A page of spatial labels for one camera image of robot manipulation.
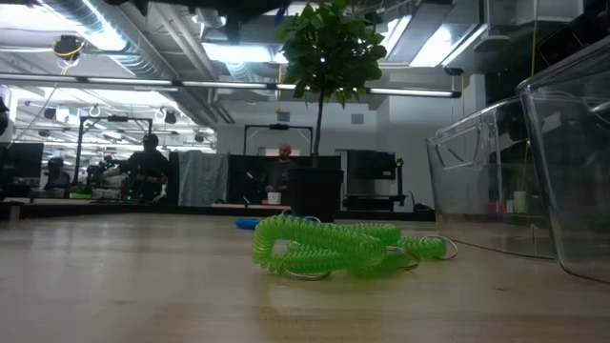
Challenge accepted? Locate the blue spring keychain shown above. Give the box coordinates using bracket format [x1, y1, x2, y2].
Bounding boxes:
[234, 216, 264, 232]

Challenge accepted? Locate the green spring keychain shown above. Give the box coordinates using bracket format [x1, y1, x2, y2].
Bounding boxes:
[350, 245, 421, 278]
[394, 233, 458, 262]
[333, 222, 402, 247]
[251, 213, 388, 281]

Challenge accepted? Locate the person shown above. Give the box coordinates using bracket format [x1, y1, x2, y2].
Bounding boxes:
[44, 156, 72, 192]
[117, 133, 171, 202]
[263, 144, 297, 205]

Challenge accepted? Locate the grey hanging cloth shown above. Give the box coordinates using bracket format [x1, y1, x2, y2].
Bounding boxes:
[177, 151, 231, 207]

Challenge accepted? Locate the clear plastic bin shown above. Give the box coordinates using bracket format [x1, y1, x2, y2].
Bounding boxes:
[425, 96, 558, 262]
[516, 35, 610, 286]

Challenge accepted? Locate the long ceiling light bar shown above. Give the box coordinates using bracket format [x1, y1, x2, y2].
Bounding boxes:
[0, 72, 462, 99]

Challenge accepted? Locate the green potted plant black pot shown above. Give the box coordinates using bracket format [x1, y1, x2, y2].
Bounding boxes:
[275, 0, 390, 224]

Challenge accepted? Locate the black gantry frame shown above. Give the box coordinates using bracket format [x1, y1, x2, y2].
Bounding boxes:
[73, 115, 154, 188]
[243, 123, 315, 156]

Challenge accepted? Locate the black aluminium table frame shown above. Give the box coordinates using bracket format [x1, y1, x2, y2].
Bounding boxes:
[0, 203, 436, 223]

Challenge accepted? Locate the black divider panel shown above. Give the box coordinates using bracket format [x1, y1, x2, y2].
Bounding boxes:
[227, 153, 342, 206]

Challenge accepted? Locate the black computer monitor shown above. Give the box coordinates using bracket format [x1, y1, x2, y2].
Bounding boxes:
[0, 141, 45, 187]
[346, 150, 397, 182]

